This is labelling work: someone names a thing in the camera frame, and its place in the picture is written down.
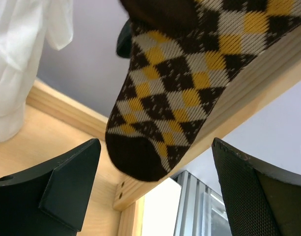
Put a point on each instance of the white cloth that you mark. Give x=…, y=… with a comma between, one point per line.
x=24, y=27

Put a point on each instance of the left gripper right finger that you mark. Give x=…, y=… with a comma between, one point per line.
x=260, y=199

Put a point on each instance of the wooden rack frame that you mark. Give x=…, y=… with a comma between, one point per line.
x=55, y=123

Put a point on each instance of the aluminium mounting rail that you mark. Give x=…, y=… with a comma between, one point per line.
x=201, y=211

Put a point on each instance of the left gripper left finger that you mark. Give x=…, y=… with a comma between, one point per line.
x=51, y=198

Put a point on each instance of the black sock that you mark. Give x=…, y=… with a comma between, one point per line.
x=124, y=41

